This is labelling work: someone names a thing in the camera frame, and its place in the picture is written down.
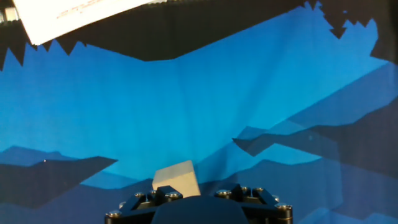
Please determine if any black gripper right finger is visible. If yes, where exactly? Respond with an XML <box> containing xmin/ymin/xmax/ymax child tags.
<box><xmin>213</xmin><ymin>183</ymin><xmax>294</xmax><ymax>224</ymax></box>

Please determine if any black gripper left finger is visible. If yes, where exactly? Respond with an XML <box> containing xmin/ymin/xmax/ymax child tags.
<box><xmin>104</xmin><ymin>185</ymin><xmax>184</xmax><ymax>224</ymax></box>

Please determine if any large wooden cube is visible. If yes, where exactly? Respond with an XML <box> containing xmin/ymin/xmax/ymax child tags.
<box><xmin>151</xmin><ymin>160</ymin><xmax>201</xmax><ymax>198</ymax></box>

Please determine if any blue printed tablecloth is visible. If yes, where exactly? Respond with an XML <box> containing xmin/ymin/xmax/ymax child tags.
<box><xmin>0</xmin><ymin>0</ymin><xmax>398</xmax><ymax>224</ymax></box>

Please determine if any printed paper sheet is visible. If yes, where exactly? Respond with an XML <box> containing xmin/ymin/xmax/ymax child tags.
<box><xmin>12</xmin><ymin>0</ymin><xmax>169</xmax><ymax>46</ymax></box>

